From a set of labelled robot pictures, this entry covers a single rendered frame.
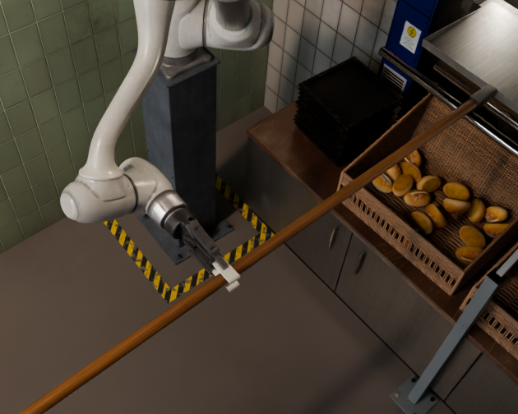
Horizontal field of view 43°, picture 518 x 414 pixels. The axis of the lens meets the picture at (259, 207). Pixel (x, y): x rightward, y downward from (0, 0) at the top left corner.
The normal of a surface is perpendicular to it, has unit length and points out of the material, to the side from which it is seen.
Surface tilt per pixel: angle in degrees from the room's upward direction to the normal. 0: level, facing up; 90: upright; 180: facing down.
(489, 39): 2
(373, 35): 90
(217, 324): 0
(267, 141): 0
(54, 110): 90
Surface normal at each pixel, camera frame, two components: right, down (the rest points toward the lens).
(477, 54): 0.04, -0.58
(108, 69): 0.64, 0.64
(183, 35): -0.01, 0.79
